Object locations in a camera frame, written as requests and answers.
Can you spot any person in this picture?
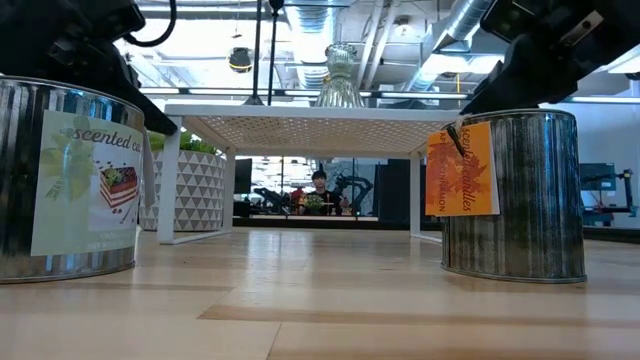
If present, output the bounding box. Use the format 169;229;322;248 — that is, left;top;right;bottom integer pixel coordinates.
299;169;351;217

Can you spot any dark monitor on stand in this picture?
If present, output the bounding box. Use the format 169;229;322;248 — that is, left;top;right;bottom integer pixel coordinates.
579;162;617;194

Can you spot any small green potted plant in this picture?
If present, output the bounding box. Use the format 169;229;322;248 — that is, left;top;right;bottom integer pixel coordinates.
303;194;326;216

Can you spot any black aluminium table frame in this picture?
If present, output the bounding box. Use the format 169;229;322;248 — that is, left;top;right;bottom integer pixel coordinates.
232;217;640;245

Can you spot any tin candle with orange tag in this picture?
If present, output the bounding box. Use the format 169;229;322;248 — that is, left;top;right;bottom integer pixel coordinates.
424;108;588;285

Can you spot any silver spiral ventilation duct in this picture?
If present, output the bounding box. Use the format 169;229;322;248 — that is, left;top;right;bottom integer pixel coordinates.
287;0;346;91

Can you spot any silver slanted ventilation duct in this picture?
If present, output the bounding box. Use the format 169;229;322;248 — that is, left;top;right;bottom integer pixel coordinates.
439;0;496;44

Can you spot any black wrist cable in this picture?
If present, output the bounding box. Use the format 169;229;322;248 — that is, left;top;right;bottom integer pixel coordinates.
122;0;179;49

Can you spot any white perforated metal shelf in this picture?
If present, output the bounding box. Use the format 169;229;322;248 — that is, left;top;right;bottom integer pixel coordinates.
156;103;464;246

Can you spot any clear ribbed glass candle holder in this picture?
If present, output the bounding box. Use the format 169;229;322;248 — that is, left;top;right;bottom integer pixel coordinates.
313;42;367;109

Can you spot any black divider panel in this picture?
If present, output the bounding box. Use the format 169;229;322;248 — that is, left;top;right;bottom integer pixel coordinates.
373;158;412;222

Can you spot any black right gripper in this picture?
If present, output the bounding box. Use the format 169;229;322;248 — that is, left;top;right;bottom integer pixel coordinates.
459;0;640;115

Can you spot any black hanging ceiling lamp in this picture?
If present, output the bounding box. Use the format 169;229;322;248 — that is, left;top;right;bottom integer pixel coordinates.
228;46;254;75

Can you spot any succulent in patterned pot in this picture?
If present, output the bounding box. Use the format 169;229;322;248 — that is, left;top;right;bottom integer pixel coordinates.
138;128;227;234

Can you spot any tin candle with green label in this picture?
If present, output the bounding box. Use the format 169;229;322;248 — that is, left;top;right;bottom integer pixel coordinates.
0;74;146;285

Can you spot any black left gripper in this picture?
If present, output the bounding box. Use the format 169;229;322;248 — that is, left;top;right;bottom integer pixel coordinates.
0;0;179;136

